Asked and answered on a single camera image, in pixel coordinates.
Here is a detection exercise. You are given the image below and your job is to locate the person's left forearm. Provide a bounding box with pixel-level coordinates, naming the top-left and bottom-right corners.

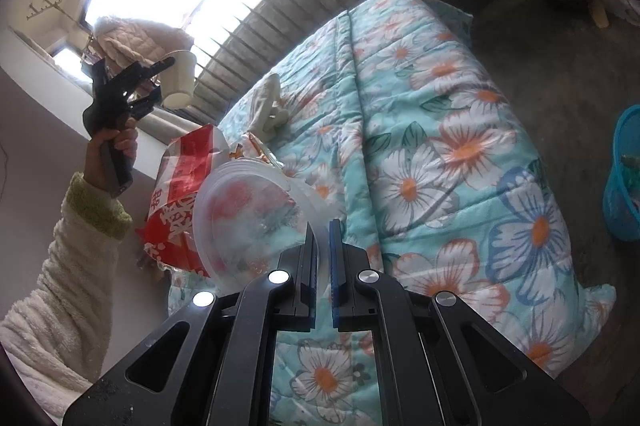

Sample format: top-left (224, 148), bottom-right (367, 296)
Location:
top-left (0, 171), bottom-right (133, 412)

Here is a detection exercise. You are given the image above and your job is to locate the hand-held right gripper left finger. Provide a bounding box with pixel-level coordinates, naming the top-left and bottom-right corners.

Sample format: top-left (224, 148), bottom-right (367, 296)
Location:
top-left (62, 220), bottom-right (321, 426)

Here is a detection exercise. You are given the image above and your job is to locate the blue plastic basket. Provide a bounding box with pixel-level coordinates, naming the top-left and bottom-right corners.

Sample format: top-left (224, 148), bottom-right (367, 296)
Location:
top-left (602, 105), bottom-right (640, 242)

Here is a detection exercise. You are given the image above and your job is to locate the metal window railing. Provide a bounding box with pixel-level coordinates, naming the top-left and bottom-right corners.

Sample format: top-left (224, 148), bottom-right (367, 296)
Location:
top-left (190, 0), bottom-right (361, 122)

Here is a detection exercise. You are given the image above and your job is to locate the beige puffer jacket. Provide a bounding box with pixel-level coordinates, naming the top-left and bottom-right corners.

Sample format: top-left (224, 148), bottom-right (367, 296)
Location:
top-left (92, 16), bottom-right (193, 74)

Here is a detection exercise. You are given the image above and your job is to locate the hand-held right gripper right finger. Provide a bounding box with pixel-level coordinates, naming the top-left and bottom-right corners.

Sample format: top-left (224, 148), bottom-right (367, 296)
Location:
top-left (327, 218), bottom-right (591, 426)

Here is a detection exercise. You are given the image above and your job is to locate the floral quilt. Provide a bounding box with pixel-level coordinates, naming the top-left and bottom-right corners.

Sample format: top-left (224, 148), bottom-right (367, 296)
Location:
top-left (167, 0), bottom-right (618, 426)

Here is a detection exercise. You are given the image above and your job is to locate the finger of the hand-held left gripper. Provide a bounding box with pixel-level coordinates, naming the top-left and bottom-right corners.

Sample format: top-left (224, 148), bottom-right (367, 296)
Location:
top-left (129, 86), bottom-right (164, 119)
top-left (132, 57), bottom-right (177, 83)

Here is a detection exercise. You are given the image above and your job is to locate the blue paper cup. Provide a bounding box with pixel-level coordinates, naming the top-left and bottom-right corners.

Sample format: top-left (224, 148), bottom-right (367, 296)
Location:
top-left (157, 50), bottom-right (198, 109)

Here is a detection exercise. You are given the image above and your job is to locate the person's left hand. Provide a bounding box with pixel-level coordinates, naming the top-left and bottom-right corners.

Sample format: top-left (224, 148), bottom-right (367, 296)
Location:
top-left (82, 126), bottom-right (139, 188)

